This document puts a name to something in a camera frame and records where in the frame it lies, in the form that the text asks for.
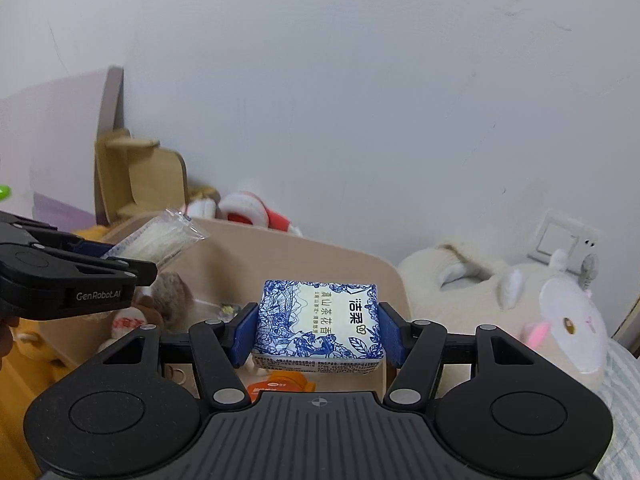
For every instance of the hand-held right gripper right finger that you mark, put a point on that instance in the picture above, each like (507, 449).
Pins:
(391, 335)

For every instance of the green plastic fan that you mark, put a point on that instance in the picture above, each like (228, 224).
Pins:
(4, 191)

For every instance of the white wall socket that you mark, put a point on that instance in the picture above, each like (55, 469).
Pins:
(562, 240)

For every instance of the grey furry plush toy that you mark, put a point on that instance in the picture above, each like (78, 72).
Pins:
(172, 297)

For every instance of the gold keyring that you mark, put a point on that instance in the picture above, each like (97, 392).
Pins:
(177, 374)

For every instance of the blue white tissue pack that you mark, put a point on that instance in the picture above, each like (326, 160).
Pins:
(317, 327)

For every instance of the orange plastic case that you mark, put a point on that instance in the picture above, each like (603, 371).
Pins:
(280, 385)

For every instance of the brown plush toy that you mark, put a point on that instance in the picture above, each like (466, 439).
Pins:
(202, 202)

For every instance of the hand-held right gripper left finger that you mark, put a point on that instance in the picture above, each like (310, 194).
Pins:
(245, 334)

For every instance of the beige plastic storage container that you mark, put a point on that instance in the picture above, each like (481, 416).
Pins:
(310, 265)

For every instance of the person's left hand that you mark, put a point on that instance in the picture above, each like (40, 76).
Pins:
(6, 340)

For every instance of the brown white hamster plush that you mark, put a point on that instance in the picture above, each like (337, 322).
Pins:
(127, 324)

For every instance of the lilac board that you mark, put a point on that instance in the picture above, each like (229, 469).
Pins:
(55, 140)

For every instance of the orange plush toy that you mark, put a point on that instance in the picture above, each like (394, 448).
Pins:
(32, 347)

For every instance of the clear packet of white cotton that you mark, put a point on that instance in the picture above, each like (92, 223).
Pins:
(155, 237)

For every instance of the striped light blue blanket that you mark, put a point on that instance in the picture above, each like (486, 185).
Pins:
(622, 410)

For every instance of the large red white plush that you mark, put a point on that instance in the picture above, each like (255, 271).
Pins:
(255, 212)

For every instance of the light wooden stand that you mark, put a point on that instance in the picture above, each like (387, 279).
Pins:
(145, 175)

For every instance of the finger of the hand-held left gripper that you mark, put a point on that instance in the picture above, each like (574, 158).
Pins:
(92, 248)
(100, 270)

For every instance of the cream cow plush cushion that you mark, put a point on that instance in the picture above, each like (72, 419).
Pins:
(480, 285)

